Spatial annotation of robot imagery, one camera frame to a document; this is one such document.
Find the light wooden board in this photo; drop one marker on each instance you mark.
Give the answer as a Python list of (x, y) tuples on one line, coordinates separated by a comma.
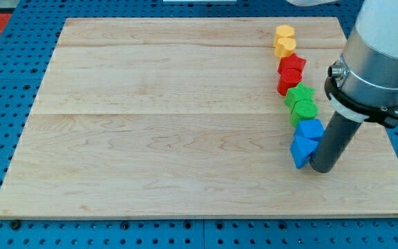
[(167, 118)]

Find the green star block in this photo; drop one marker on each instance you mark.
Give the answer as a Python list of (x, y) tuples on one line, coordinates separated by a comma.
[(298, 93)]

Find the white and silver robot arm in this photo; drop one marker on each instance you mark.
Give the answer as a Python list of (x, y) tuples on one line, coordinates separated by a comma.
[(367, 70)]

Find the yellow heart block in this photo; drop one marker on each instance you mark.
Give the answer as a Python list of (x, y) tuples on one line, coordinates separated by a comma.
[(285, 46)]

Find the blue triangular prism block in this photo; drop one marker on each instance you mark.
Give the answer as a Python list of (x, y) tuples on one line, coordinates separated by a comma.
[(302, 149)]

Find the red cylinder block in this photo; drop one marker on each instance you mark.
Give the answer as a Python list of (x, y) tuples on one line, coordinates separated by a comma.
[(289, 78)]

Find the black wrist mounting flange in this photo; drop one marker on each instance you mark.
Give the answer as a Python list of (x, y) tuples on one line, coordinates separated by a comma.
[(365, 105)]

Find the yellow hexagon block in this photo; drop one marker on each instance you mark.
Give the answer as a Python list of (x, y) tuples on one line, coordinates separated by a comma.
[(283, 31)]

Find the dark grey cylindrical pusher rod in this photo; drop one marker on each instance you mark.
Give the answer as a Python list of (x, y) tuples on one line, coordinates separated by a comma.
[(337, 135)]

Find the blue cube block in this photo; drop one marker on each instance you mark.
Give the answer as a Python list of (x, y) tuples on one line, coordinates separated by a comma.
[(311, 129)]

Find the red star block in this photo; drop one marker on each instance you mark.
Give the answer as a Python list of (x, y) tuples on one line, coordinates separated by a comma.
[(293, 61)]

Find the green cylinder block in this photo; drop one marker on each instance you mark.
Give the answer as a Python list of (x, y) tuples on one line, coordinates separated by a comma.
[(303, 110)]

